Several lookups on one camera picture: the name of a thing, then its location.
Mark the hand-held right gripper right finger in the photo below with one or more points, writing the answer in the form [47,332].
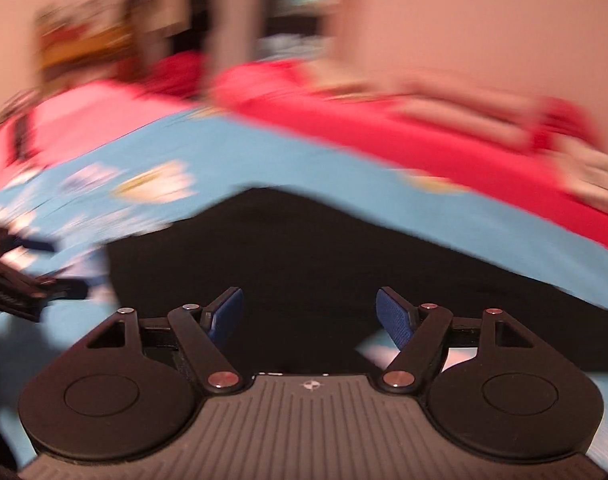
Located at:
[393,317]

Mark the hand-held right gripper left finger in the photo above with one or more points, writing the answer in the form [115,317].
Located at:
[226,317]

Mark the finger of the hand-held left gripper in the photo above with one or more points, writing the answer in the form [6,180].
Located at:
[34,245]
[66,288]

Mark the black pants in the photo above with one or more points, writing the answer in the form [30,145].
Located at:
[309,260]

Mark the light blue printed bedsheet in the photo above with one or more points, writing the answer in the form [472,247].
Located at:
[284,160]

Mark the pink blanket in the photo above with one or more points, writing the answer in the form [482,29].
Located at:
[483,170]

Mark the beige cloth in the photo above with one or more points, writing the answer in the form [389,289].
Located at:
[433,105]

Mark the red cloth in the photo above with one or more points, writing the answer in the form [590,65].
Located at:
[179,77]

